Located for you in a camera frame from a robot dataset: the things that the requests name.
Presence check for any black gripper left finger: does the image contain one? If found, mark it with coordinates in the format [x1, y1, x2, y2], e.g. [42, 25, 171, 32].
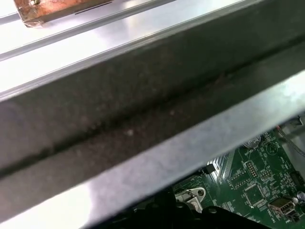
[81, 185, 165, 229]

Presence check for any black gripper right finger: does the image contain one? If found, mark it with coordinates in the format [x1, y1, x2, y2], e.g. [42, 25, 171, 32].
[164, 185, 263, 229]

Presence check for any CPU socket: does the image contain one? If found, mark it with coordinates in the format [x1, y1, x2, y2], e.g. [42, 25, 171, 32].
[173, 186, 207, 215]

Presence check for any metal USB port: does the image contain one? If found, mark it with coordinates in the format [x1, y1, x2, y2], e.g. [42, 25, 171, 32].
[268, 197, 296, 217]

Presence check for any green motherboard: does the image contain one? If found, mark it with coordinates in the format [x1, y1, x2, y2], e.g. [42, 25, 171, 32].
[170, 128, 305, 229]

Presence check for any black open PC case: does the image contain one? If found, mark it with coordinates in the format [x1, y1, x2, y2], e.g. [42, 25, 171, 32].
[0, 0, 305, 229]

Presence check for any brown square base plate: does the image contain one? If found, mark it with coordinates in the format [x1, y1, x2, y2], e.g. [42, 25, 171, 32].
[12, 0, 113, 29]

